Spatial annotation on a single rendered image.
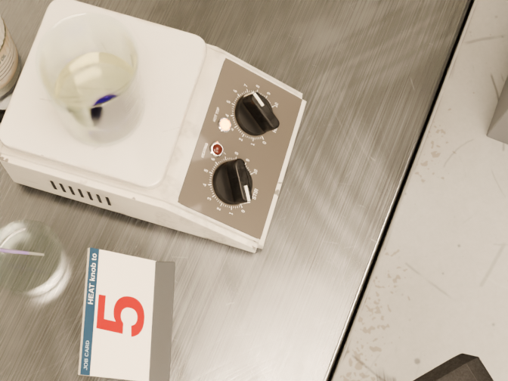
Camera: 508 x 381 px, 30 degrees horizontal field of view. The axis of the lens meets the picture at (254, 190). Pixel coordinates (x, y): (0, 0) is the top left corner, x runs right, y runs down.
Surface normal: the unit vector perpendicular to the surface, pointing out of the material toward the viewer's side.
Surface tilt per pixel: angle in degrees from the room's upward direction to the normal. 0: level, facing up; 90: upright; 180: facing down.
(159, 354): 0
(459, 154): 0
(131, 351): 40
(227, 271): 0
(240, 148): 30
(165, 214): 90
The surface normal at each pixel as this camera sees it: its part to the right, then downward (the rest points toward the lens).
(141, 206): -0.28, 0.91
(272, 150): 0.51, -0.11
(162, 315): 0.04, -0.29
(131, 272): 0.67, -0.20
